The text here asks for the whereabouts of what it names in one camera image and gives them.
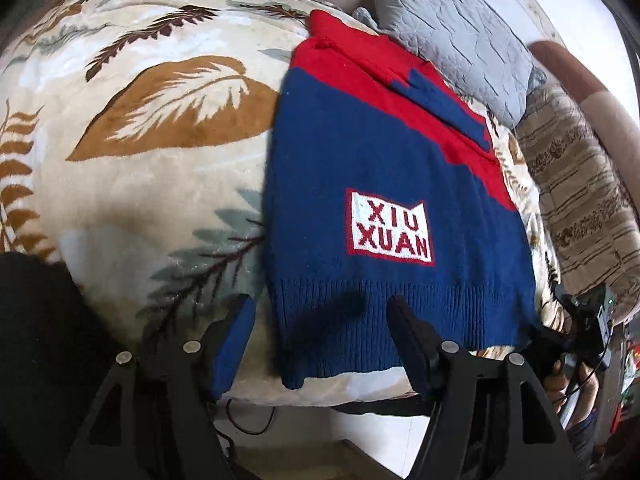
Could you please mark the red and blue knitted sweater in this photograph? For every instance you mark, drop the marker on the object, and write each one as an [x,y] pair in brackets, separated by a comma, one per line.
[380,160]

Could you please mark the person's right hand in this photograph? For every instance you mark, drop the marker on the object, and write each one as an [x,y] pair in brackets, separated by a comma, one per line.
[565,385]

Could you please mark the grey quilted pillow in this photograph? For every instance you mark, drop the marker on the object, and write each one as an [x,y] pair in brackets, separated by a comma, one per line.
[450,25]

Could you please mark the leaf print fleece blanket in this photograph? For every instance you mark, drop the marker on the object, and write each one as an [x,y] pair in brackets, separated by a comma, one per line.
[150,185]

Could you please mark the brown padded headboard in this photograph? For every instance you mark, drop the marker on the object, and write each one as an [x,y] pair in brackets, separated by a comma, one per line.
[575,67]

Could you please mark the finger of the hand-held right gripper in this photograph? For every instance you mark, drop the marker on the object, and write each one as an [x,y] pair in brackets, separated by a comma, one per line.
[547,344]

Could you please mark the brown striped patterned pillow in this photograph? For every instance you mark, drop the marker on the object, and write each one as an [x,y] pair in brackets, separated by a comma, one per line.
[580,185]

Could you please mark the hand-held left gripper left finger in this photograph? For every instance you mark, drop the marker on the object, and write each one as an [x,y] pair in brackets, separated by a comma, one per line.
[235,350]

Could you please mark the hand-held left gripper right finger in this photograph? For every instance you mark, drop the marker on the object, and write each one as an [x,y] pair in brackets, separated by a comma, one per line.
[411,355]

